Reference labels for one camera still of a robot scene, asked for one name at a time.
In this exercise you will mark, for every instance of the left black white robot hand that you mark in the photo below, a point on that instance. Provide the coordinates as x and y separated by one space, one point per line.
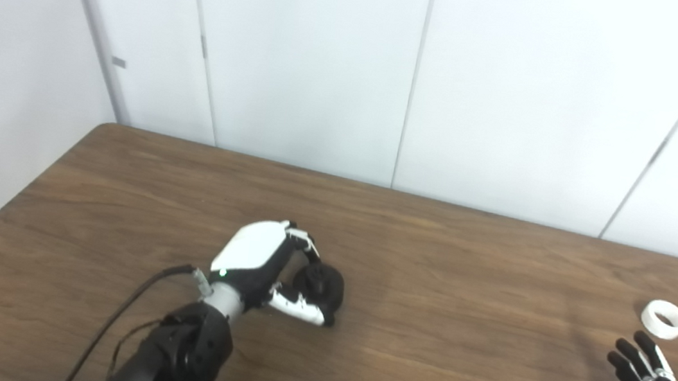
251 248

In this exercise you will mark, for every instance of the round black plastic part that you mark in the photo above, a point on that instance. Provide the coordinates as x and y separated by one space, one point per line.
327 286

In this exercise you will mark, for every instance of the small grey tag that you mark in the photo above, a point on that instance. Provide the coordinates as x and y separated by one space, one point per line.
118 62

